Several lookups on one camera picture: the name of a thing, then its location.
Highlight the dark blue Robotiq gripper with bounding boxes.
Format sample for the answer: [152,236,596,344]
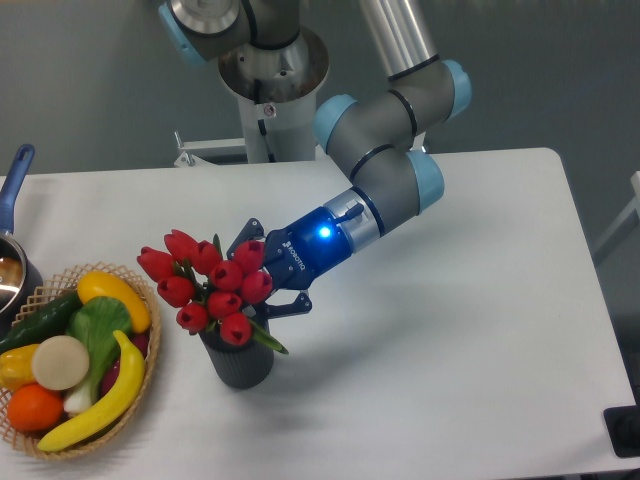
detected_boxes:
[226,207,352,318]

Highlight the red tulip bouquet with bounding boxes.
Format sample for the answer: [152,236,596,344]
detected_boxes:
[137,229,288,354]

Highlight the dark grey ribbed vase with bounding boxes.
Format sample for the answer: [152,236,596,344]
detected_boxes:
[199,327,274,389]

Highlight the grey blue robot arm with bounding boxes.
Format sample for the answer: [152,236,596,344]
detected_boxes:
[158,1,472,320]

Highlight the purple red vegetable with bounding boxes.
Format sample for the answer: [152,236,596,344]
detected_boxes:
[99,332,149,397]

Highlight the yellow banana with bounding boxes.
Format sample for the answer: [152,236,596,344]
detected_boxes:
[37,330,145,453]

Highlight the yellow squash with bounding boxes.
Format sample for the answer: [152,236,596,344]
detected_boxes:
[77,270,151,334]

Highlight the green bok choy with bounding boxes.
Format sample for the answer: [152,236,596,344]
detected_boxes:
[64,296,132,417]

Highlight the woven wicker basket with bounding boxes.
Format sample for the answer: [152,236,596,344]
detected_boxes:
[1,262,161,460]

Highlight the green cucumber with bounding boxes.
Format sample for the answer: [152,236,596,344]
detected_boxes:
[1,291,82,353]

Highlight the beige round disc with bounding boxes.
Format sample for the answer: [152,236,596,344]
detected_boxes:
[31,335,90,391]

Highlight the yellow bell pepper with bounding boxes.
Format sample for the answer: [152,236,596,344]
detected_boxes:
[0,344,39,391]

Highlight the orange fruit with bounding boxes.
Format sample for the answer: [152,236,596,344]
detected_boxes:
[7,383,63,432]

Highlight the black box at edge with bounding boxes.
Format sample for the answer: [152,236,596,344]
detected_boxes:
[603,405,639,458]

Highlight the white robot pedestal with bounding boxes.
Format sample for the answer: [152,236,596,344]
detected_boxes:
[176,27,329,166]

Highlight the blue handled saucepan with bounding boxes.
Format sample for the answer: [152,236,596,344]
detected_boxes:
[1,144,42,338]

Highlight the white frame at right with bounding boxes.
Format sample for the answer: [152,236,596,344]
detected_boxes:
[592,171,639,266]

